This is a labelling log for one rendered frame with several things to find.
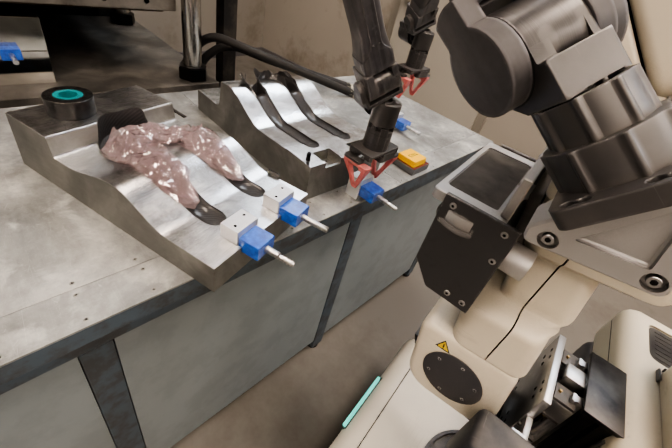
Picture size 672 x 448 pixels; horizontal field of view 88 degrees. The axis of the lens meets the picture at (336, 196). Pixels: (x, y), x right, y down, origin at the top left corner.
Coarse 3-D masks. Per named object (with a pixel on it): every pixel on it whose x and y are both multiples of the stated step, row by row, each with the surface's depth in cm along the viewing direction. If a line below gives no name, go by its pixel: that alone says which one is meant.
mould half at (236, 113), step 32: (224, 96) 90; (288, 96) 95; (320, 96) 101; (224, 128) 95; (256, 128) 83; (320, 128) 90; (352, 128) 94; (288, 160) 78; (320, 160) 76; (320, 192) 81
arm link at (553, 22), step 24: (528, 0) 26; (552, 0) 25; (576, 0) 25; (528, 24) 24; (552, 24) 24; (576, 24) 25; (528, 48) 24; (552, 48) 24; (576, 48) 24; (600, 48) 24; (624, 48) 24; (552, 72) 23; (576, 72) 24; (600, 72) 24; (552, 96) 24
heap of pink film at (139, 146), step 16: (112, 128) 67; (128, 128) 70; (144, 128) 70; (160, 128) 72; (176, 128) 72; (192, 128) 69; (208, 128) 70; (112, 144) 65; (128, 144) 65; (144, 144) 67; (160, 144) 62; (192, 144) 68; (208, 144) 67; (224, 144) 71; (112, 160) 62; (128, 160) 60; (144, 160) 59; (160, 160) 60; (176, 160) 62; (208, 160) 67; (224, 160) 68; (160, 176) 59; (176, 176) 60; (240, 176) 69; (176, 192) 59; (192, 192) 61; (192, 208) 60
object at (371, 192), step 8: (368, 176) 82; (360, 184) 80; (368, 184) 81; (376, 184) 82; (352, 192) 82; (360, 192) 81; (368, 192) 79; (376, 192) 79; (368, 200) 80; (376, 200) 81; (384, 200) 79; (392, 208) 78
